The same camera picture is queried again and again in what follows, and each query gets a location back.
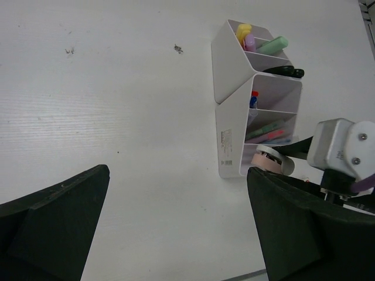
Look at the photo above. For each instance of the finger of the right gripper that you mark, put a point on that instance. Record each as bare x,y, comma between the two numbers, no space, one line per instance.
297,150

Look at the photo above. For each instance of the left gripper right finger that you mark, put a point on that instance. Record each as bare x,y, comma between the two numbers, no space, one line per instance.
304,237

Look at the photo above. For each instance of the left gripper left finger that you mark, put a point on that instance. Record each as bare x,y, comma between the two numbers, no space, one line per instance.
47,235

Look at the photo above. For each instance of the pink pen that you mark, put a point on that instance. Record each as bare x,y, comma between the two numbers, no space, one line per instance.
272,135

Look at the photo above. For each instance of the dark green pen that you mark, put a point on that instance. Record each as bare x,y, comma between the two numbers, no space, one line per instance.
265,129

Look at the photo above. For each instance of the blue pen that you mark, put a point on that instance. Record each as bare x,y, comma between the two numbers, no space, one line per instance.
253,102

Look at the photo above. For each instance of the black handled scissors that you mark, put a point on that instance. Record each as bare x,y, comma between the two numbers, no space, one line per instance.
288,71

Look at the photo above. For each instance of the green highlighter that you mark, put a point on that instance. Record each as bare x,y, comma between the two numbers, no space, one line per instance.
274,46

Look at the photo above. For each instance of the purple highlighter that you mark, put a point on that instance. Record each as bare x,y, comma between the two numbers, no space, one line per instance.
249,43

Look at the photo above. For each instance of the yellow highlighter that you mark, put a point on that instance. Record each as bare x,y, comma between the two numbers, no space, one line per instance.
242,31

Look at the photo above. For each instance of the white compartment organizer box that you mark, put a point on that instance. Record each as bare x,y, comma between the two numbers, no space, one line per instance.
236,73

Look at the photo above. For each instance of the front aluminium rail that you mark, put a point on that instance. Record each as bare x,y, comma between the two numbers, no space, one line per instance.
259,275

